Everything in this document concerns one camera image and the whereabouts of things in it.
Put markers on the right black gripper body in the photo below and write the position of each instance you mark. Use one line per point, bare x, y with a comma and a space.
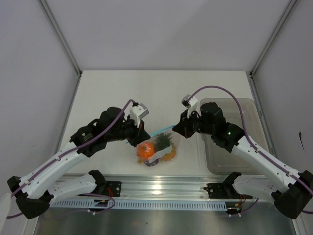
203, 128

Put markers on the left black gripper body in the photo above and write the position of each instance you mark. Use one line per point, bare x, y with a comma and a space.
125, 131

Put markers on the orange toy pumpkin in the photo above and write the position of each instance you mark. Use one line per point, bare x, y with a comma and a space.
145, 150

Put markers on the clear zip top bag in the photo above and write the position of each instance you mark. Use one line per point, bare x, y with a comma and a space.
157, 155

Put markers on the purple toy onion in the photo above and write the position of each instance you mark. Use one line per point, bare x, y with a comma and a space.
152, 163

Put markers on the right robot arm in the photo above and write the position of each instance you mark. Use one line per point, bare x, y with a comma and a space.
288, 189

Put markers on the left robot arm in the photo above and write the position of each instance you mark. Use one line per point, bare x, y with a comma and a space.
38, 190

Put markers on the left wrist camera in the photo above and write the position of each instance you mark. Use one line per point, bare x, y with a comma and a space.
137, 112

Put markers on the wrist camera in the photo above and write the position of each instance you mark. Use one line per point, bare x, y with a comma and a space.
190, 103
137, 112

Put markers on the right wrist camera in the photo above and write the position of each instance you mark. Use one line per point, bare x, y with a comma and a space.
190, 103

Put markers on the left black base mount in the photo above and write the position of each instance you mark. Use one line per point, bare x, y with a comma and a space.
112, 189

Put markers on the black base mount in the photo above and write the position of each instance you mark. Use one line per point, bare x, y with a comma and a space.
221, 191
112, 189

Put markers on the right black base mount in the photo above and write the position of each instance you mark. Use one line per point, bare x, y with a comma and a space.
221, 191

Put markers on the slotted cable duct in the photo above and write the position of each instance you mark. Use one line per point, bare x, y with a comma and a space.
91, 203

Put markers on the right frame post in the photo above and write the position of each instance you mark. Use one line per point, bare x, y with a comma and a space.
288, 11

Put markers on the frame post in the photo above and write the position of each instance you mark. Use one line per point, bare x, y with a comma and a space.
59, 35
288, 11

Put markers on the left frame post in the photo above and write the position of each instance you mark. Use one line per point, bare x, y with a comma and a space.
59, 35

